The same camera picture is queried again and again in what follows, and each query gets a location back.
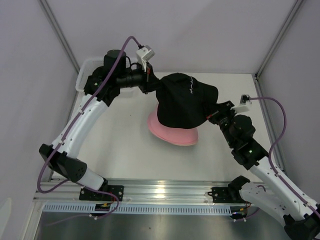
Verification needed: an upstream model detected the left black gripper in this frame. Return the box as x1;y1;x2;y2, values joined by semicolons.
116;60;164;94

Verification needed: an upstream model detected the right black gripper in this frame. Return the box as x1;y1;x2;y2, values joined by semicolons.
202;101;238;147

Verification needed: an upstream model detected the black hat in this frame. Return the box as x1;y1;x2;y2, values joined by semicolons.
156;73;219;129

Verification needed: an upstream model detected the beige bucket hat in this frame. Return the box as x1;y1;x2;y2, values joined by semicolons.
175;142;197;146

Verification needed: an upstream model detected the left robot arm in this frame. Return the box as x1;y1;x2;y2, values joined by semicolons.
39;46;160;201

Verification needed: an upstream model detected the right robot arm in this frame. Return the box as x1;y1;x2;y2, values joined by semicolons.
203;101;320;240

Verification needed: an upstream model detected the white plastic basket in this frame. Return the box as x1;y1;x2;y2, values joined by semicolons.
75;56;135;98

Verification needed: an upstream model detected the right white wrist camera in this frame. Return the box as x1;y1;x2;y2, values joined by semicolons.
231;94;252;114

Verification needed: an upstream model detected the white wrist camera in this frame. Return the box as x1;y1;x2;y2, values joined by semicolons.
231;94;252;114
136;45;155;72

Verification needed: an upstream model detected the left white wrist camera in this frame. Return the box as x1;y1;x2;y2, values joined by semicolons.
136;45;155;72

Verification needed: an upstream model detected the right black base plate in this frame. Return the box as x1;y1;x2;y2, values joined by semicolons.
207;187;243;204

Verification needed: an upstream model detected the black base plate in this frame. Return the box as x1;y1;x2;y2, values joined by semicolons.
78;184;125;202
207;187;243;204

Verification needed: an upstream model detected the white slotted cable duct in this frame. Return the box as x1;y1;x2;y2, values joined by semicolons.
43;202;232;216

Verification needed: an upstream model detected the aluminium mounting rail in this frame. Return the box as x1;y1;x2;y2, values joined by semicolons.
33;178;229;204

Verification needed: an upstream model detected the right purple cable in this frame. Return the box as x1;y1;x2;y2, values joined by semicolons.
232;96;320;222

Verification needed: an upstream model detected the purple cable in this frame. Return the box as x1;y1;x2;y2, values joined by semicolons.
36;36;145;226
232;96;320;222

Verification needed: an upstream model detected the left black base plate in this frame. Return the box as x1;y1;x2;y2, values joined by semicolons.
78;184;125;202

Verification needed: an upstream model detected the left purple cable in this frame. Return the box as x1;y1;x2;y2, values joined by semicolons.
36;36;145;226

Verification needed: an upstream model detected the right aluminium corner post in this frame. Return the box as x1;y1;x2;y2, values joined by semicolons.
254;0;306;81

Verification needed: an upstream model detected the aluminium corner post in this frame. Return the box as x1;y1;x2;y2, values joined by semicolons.
254;0;306;81
37;0;80;74

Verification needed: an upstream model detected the left aluminium corner post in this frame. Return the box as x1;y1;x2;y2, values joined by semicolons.
37;0;80;74

